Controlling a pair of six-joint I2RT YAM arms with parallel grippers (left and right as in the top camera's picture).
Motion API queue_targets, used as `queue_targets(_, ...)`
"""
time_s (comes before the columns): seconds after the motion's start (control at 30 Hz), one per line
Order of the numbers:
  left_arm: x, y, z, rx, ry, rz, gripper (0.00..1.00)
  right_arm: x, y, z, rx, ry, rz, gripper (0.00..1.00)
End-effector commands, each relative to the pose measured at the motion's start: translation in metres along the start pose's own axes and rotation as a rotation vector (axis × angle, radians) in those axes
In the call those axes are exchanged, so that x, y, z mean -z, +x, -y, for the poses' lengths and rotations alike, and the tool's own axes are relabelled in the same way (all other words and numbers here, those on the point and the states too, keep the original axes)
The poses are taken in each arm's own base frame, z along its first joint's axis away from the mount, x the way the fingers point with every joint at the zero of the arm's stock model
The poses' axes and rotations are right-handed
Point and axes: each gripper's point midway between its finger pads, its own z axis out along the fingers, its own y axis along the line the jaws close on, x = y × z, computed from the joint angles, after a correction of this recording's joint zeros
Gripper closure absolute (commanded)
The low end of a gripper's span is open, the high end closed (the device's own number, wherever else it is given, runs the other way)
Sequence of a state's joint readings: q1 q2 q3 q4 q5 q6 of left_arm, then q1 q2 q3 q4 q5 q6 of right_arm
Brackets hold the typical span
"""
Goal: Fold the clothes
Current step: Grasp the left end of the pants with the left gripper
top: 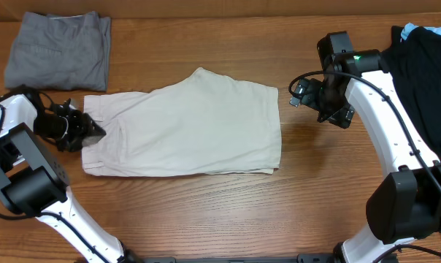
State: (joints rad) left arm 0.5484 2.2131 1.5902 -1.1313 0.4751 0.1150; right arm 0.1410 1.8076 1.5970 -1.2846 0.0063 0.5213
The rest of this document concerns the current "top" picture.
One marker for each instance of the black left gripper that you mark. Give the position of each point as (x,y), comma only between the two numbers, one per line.
(82,122)

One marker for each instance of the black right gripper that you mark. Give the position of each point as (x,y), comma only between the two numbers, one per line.
(330,101)

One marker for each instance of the beige khaki shorts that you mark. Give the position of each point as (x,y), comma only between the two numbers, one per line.
(206,124)

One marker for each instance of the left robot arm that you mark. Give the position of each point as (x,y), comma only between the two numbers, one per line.
(33,184)

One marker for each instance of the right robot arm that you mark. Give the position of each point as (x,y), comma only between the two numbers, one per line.
(406,206)

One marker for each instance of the folded grey shorts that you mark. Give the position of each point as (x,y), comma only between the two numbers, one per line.
(64,53)

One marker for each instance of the black garment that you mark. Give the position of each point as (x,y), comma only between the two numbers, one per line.
(425,91)

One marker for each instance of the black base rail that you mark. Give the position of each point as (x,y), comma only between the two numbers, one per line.
(235,260)

